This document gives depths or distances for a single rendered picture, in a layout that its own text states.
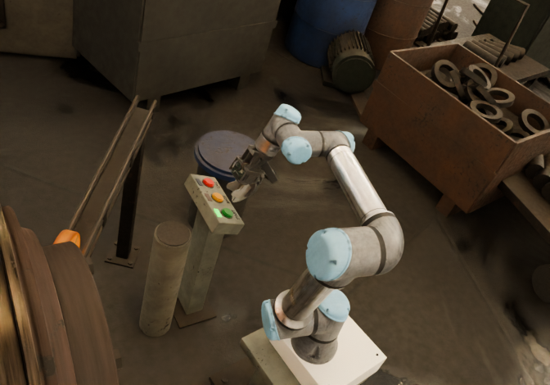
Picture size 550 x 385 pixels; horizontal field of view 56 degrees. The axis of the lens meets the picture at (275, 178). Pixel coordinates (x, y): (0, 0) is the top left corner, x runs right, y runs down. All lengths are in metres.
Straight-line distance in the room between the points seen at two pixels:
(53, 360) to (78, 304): 0.09
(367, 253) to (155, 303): 0.96
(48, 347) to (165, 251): 1.16
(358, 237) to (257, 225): 1.42
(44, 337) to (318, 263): 0.74
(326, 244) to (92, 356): 0.66
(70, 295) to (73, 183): 1.99
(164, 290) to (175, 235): 0.23
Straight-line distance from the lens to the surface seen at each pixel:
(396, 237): 1.24
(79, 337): 0.63
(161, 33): 2.85
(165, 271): 1.78
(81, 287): 0.65
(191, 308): 2.13
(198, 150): 2.22
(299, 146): 1.40
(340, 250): 1.15
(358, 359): 1.78
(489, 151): 2.93
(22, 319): 0.53
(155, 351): 2.07
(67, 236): 1.34
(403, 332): 2.46
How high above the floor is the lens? 1.78
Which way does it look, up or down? 38 degrees down
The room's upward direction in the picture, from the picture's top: 19 degrees clockwise
